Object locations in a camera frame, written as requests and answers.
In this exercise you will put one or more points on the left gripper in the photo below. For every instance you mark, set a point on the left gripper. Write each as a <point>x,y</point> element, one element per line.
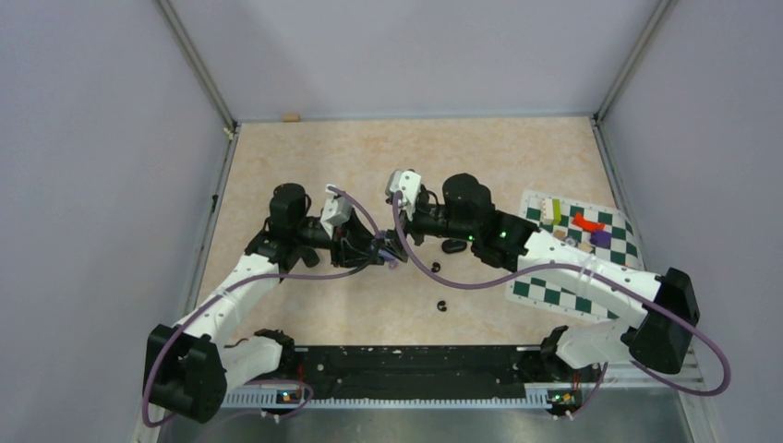
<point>352,245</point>

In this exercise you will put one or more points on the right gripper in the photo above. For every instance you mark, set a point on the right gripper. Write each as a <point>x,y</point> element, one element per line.
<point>412,227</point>

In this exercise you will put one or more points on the purple earbud charging case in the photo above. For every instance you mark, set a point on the purple earbud charging case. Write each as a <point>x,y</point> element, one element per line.
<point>386,251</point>

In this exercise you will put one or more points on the black earbud charging case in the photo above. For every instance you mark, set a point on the black earbud charging case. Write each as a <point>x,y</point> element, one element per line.
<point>452,246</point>

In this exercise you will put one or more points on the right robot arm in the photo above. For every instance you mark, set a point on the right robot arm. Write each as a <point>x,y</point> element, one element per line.
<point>654,314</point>

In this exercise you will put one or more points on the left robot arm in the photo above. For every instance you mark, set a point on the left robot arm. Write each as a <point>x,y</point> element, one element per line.
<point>191,365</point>

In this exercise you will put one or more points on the black rectangular bar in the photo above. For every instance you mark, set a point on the black rectangular bar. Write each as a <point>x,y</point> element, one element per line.
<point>309,256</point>

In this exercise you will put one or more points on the yellow-green white block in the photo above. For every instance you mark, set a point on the yellow-green white block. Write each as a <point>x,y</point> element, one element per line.
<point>550,211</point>

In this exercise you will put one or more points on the red block upper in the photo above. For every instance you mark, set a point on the red block upper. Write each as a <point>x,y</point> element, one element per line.
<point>581,222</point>

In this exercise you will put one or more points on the purple block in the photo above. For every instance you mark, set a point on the purple block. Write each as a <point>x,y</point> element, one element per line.
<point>601,238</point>

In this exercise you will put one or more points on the green white chessboard mat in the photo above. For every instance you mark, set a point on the green white chessboard mat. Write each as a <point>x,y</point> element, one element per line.
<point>625,250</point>

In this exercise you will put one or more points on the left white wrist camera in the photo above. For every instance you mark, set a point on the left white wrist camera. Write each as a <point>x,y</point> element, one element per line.
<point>336,210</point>

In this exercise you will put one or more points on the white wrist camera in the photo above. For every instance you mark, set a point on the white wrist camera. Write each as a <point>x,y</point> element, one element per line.
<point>404,187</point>
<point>336,210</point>

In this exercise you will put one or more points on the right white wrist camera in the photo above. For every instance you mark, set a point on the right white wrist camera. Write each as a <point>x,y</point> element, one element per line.
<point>404,187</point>

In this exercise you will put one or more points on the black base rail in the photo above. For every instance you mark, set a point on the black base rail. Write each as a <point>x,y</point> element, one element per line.
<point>430,376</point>

